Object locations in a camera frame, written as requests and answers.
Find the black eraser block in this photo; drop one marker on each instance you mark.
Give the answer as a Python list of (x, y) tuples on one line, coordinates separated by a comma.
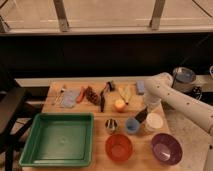
[(141, 116)]

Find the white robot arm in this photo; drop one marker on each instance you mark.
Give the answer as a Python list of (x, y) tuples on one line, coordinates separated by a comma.
[(159, 88)]

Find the brown pine cone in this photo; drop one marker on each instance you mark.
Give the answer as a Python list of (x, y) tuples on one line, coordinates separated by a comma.
[(92, 96)]

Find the yellow banana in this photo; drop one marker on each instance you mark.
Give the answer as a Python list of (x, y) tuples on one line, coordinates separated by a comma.
[(125, 93)]

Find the orange fruit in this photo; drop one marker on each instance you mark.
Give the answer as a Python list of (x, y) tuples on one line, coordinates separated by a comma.
[(119, 105)]

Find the orange carrot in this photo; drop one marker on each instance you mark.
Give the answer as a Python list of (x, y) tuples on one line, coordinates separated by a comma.
[(81, 95)]

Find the blue sponge block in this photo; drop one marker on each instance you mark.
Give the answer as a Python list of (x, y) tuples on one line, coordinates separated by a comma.
[(140, 87)]

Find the grey folded cloth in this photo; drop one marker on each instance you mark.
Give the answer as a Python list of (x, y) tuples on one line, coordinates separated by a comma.
[(69, 98)]

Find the small metal cup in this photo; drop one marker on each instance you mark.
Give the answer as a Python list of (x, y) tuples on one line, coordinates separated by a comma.
[(111, 126)]

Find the small metal spoon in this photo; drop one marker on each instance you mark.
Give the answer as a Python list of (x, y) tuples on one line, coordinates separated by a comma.
[(58, 96)]

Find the blue plastic cup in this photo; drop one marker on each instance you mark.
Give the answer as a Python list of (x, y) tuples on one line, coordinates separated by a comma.
[(132, 125)]

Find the orange plastic bowl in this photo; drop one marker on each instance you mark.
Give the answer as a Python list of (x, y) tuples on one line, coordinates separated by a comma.
[(118, 148)]

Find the green plastic tray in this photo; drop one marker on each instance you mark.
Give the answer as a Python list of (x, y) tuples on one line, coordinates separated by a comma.
[(59, 140)]

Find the metal bowl on stand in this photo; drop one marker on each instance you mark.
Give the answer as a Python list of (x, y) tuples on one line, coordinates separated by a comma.
[(183, 79)]

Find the purple plastic bowl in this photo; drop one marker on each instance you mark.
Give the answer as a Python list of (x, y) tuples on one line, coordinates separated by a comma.
[(166, 149)]

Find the black chair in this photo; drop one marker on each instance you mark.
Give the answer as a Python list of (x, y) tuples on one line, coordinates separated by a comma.
[(13, 105)]

